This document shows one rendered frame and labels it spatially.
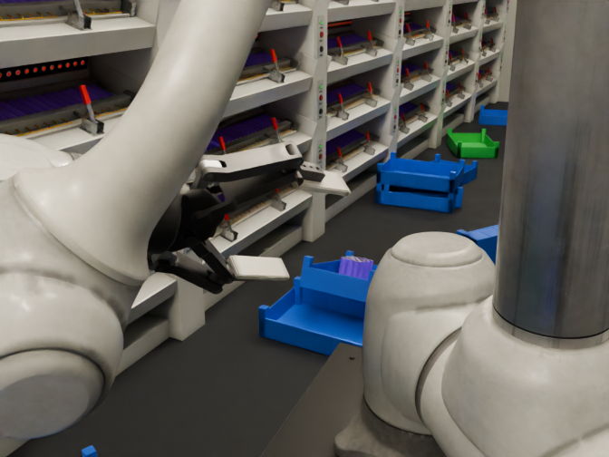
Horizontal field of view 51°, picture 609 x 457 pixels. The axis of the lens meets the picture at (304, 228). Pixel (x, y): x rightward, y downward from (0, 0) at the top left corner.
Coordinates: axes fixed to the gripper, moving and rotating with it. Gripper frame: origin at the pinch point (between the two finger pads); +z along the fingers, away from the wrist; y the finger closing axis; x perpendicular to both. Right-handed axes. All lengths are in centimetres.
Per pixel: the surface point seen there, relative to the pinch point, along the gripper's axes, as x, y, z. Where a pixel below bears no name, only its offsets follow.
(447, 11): -187, 23, 186
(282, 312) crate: -43, 70, 55
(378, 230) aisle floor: -80, 71, 112
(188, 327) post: -44, 78, 31
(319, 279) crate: -42, 56, 57
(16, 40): -56, 18, -21
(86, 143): -54, 34, -5
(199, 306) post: -49, 75, 34
